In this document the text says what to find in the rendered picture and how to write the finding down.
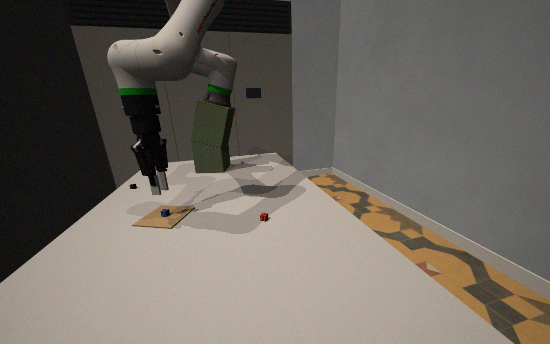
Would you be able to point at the tan flat square mat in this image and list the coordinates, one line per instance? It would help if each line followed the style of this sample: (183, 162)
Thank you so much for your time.
(155, 220)

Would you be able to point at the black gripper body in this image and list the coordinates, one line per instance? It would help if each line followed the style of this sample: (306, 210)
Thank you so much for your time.
(146, 128)

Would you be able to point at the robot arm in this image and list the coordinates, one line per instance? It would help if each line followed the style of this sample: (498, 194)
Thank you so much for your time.
(172, 55)

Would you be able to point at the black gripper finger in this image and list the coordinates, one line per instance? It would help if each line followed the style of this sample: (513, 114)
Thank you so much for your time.
(161, 162)
(146, 163)

